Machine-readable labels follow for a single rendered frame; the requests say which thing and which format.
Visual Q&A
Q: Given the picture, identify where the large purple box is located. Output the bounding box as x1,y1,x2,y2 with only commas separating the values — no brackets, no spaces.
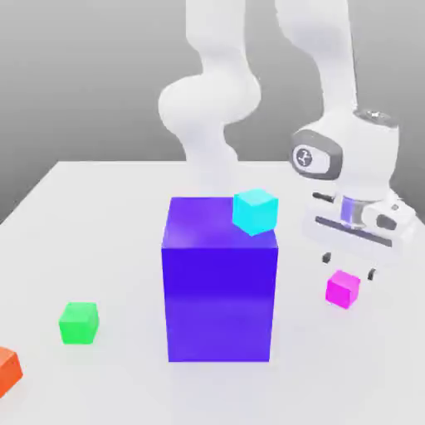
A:
161,196,279,364

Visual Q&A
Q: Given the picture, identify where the small cyan cube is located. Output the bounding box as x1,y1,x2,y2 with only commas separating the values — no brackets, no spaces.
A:
232,188,280,237

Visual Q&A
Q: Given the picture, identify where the small magenta cube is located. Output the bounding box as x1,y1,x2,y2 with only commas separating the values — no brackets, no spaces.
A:
325,269,362,310

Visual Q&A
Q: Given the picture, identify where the small green cube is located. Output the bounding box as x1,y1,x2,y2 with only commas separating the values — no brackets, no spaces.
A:
58,300,100,345

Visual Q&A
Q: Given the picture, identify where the small orange cube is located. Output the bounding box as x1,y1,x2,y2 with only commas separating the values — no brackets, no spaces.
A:
0,345,24,398

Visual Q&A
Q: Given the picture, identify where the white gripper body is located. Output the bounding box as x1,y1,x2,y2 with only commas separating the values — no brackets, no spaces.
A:
300,211,408,266

